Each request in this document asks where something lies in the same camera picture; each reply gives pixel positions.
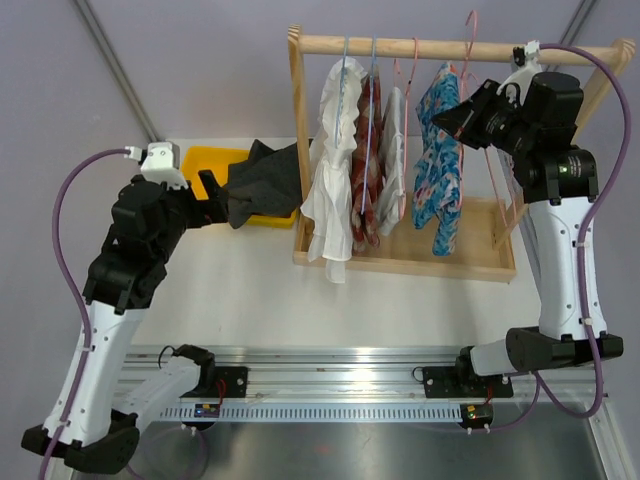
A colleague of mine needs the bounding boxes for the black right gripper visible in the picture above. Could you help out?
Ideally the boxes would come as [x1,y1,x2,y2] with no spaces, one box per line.
[433,81,538,160]

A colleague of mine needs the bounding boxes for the blue floral skirt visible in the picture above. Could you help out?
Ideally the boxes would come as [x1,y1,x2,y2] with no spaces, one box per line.
[411,62,462,257]

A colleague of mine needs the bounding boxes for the grey polka dot skirt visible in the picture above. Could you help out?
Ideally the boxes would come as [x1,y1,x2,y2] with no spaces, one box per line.
[225,139,303,229]

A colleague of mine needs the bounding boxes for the pink wire hanger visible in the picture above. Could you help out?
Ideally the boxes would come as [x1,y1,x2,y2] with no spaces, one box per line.
[459,9,478,100]
[394,37,419,220]
[484,147,527,250]

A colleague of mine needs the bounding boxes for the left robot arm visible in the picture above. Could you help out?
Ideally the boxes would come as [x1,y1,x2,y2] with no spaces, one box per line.
[21,170,228,475]

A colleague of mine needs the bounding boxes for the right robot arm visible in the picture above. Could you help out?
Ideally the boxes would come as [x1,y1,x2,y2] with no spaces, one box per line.
[423,71,624,398]

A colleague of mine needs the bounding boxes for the red plaid skirt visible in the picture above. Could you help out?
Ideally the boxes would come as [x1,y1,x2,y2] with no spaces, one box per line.
[350,67,384,254]

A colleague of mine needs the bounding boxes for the white ruffled skirt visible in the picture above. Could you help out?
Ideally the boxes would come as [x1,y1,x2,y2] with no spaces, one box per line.
[301,56,366,284]

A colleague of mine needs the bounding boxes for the yellow plastic tray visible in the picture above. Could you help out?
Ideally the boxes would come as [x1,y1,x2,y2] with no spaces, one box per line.
[181,146,297,229]

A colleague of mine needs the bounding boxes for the wooden clothes rack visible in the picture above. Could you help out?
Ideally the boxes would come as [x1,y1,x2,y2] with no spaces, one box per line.
[286,25,637,286]

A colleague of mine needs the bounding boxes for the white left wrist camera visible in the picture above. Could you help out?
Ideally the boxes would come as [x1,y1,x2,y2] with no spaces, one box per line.
[124,141,189,190]

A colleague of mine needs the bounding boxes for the blue wire hanger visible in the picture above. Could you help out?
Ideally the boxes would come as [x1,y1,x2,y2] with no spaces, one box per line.
[360,35,377,216]
[329,35,352,151]

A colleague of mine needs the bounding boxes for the aluminium frame post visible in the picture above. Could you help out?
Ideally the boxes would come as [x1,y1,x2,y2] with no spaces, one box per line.
[70,0,162,143]
[558,0,601,46]

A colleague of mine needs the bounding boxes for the aluminium mounting rail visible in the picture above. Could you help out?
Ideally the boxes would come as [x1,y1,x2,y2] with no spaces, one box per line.
[49,294,621,480]

